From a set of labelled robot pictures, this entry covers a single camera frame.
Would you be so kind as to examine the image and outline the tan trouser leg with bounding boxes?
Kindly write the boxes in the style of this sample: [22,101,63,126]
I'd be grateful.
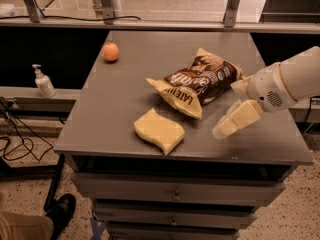
[0,211,54,240]

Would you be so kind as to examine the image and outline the black shoe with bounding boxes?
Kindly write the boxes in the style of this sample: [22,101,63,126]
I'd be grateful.
[46,193,76,240]

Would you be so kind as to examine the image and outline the white pump dispenser bottle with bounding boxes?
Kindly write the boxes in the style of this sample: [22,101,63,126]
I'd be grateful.
[32,64,56,98]

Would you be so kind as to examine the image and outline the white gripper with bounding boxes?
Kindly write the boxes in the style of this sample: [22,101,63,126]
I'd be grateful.
[212,63,297,139]

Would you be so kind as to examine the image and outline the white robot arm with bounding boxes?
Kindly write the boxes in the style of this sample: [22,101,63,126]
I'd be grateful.
[212,46,320,139]

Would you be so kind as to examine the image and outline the brown chip bag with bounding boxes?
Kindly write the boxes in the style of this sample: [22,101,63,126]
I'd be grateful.
[147,48,244,119]

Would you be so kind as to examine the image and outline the grey drawer cabinet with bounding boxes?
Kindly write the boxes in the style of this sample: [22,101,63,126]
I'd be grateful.
[55,30,312,240]

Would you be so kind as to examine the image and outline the orange fruit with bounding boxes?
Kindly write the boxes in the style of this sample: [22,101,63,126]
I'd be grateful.
[103,42,120,62]

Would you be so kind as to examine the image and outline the black table leg bar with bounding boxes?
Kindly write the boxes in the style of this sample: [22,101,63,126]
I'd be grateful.
[44,154,65,212]

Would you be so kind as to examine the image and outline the yellow wavy sponge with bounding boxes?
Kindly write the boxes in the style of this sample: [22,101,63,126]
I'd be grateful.
[134,108,185,155]

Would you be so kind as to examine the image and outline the black cable on ledge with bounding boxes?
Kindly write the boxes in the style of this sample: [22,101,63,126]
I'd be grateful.
[0,14,143,22]

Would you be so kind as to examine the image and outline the black floor cables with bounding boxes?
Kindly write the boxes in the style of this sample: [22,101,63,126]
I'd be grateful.
[0,97,55,162]

